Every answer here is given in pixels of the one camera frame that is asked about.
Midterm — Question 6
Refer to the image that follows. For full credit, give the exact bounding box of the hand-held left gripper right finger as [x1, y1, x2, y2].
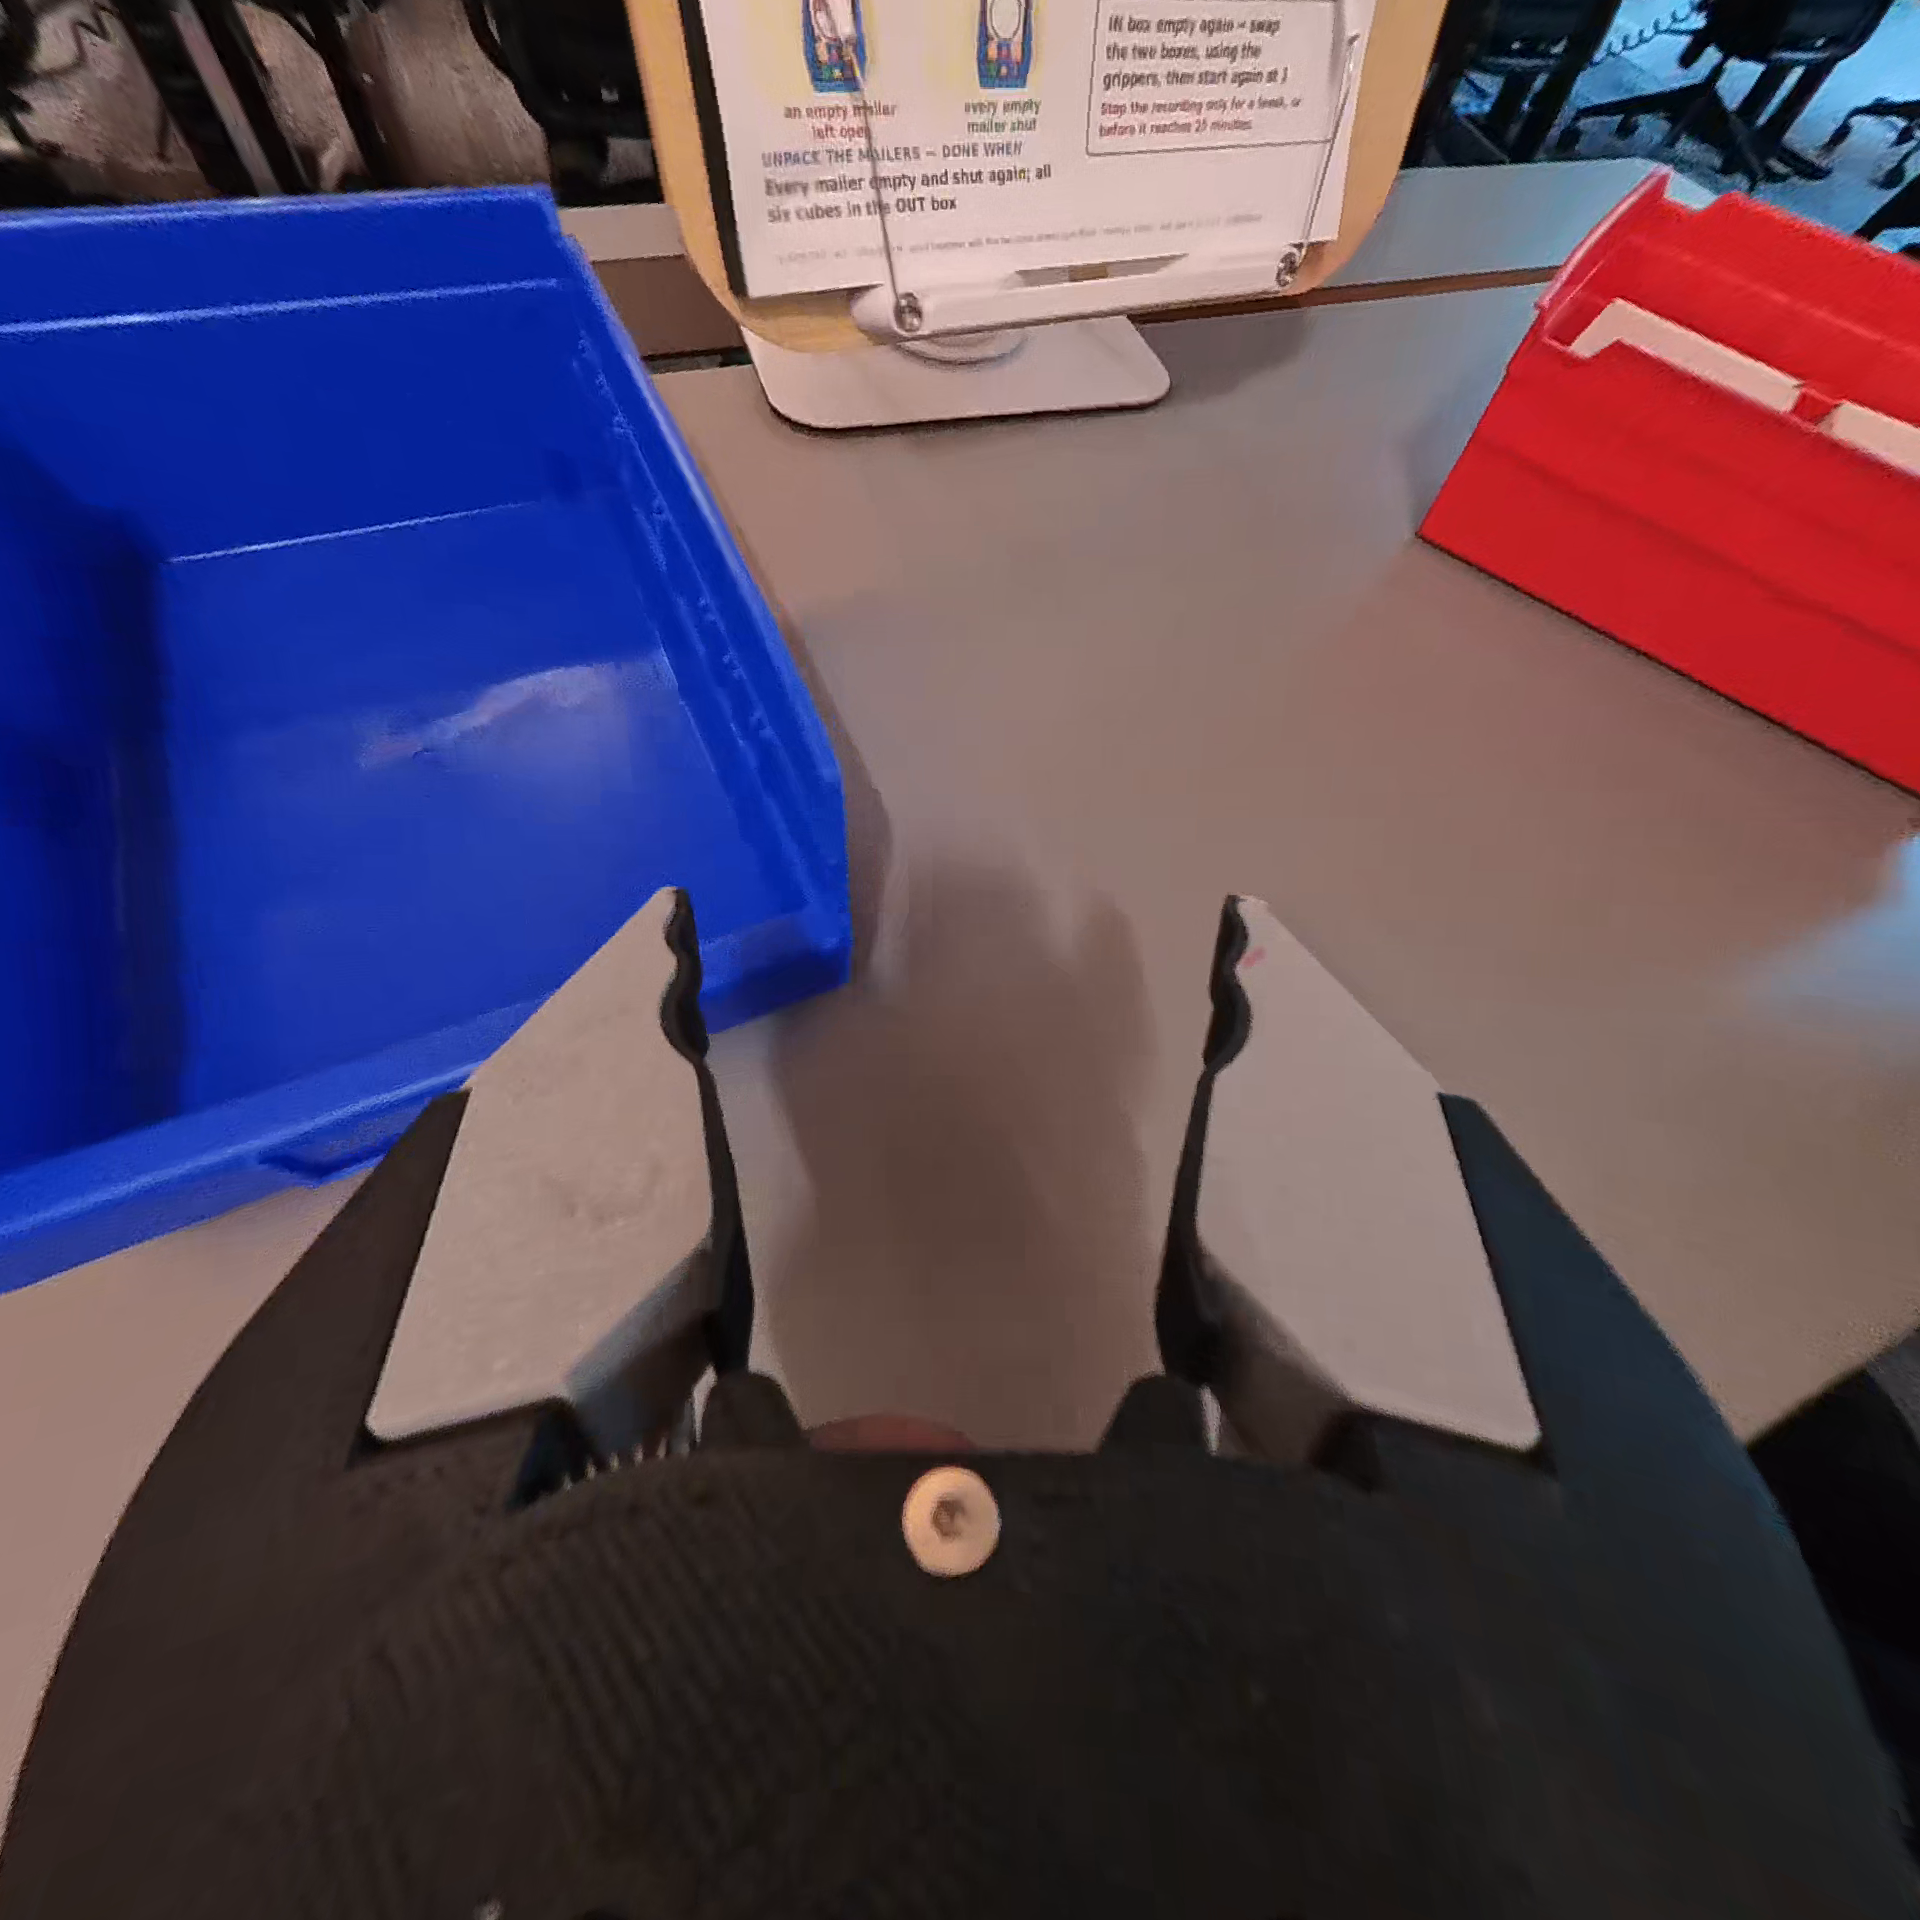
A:
[1156, 894, 1548, 1466]

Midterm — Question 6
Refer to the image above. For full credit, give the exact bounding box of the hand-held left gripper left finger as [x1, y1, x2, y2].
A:
[365, 888, 754, 1449]

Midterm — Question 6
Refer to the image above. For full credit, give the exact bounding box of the blue plastic bin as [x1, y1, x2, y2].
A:
[0, 186, 853, 1296]

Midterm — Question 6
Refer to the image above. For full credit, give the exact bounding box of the red plastic bin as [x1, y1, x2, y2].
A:
[1418, 169, 1920, 797]

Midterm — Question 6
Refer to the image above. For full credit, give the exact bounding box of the white cardboard mailer box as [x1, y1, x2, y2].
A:
[1567, 297, 1809, 413]
[1815, 398, 1920, 479]

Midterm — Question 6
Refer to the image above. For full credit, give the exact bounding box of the black office chair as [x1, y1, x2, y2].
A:
[1650, 0, 1920, 188]

